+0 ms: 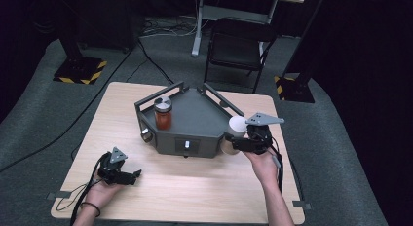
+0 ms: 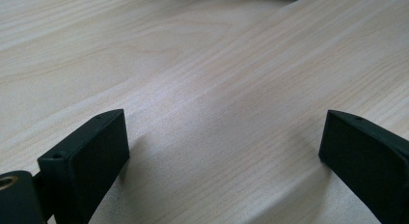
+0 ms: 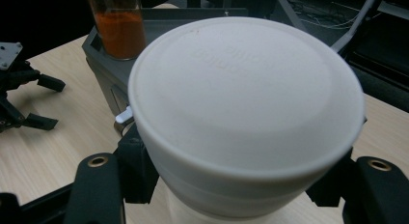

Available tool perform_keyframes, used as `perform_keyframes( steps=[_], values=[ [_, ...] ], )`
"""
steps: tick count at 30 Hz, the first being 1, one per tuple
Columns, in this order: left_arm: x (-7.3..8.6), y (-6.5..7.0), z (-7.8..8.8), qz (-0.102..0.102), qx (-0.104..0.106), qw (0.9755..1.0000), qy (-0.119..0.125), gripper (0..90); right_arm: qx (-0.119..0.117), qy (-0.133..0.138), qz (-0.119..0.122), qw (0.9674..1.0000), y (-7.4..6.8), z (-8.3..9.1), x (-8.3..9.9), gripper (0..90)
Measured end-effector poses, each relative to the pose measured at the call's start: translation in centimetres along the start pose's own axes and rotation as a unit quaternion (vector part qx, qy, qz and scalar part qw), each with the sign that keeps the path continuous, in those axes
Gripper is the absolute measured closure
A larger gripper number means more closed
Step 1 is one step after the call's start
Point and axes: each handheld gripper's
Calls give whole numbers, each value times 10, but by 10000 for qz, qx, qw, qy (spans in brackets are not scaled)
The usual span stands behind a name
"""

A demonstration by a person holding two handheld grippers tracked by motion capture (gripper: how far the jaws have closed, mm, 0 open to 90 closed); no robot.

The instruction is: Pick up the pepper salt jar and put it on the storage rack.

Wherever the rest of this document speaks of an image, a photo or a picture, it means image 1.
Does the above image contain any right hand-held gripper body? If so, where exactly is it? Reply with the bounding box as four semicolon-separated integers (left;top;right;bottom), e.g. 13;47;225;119
245;112;285;155

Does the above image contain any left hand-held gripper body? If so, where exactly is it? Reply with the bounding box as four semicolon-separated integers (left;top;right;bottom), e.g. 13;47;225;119
96;146;137;185

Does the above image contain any white-lidded glass jar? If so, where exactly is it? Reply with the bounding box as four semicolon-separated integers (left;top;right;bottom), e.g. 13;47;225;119
220;115;248;156

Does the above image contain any grey corner shelf rack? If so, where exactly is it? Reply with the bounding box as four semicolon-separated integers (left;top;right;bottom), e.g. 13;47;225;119
134;81;246;159

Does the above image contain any red-filled jar with silver lid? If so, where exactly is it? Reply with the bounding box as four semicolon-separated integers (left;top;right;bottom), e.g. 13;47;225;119
153;95;173;131

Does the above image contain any person's left hand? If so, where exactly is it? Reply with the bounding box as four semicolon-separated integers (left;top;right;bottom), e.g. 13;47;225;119
85;178;127;207

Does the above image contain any person's right hand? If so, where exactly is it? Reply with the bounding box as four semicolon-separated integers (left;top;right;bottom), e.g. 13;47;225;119
243;147;281;188

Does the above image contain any black wristband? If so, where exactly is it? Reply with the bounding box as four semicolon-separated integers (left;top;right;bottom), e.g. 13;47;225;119
80;201;102;218

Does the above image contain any striped black stand base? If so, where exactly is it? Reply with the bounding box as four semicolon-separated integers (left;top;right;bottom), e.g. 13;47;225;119
53;55;108;86
274;74;316;104

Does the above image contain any grey tape strip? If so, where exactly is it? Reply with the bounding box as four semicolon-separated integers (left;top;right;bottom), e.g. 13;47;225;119
46;191;73;202
291;200;313;210

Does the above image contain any black folding chair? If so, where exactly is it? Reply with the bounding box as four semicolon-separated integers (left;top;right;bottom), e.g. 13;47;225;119
204;18;279;94

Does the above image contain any desk with grey metal legs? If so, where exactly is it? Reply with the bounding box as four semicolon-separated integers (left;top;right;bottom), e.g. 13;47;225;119
191;0;306;57

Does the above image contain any dark cabinet on wheels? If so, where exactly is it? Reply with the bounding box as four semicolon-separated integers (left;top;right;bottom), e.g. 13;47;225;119
76;0;136;55

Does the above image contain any thick black gripper cable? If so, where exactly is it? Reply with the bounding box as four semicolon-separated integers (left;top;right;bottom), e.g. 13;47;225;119
69;152;110;226

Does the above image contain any thin black cable loop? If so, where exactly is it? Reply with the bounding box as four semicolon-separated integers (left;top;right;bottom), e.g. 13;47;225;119
55;182;90;212

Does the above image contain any long black floor cable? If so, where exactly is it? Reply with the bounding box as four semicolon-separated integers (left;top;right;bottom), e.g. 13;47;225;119
0;47;139;173

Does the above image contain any bundle of floor cables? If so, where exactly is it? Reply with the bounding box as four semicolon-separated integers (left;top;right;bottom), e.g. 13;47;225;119
140;15;208;38

